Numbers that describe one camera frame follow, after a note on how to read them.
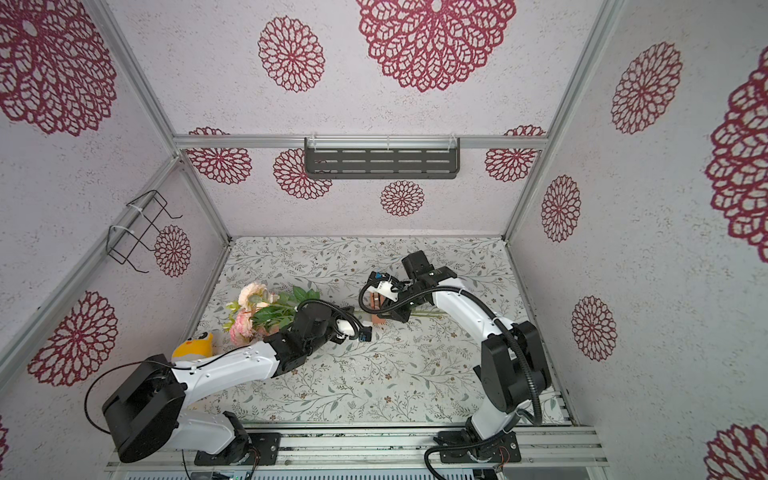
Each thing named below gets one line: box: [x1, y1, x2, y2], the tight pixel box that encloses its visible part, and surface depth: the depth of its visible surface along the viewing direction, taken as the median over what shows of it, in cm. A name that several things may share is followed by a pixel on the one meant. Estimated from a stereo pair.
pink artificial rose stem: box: [229, 309, 270, 346], surface depth 80 cm
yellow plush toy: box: [172, 331, 214, 361], surface depth 87 cm
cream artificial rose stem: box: [238, 283, 280, 311], surface depth 77 cm
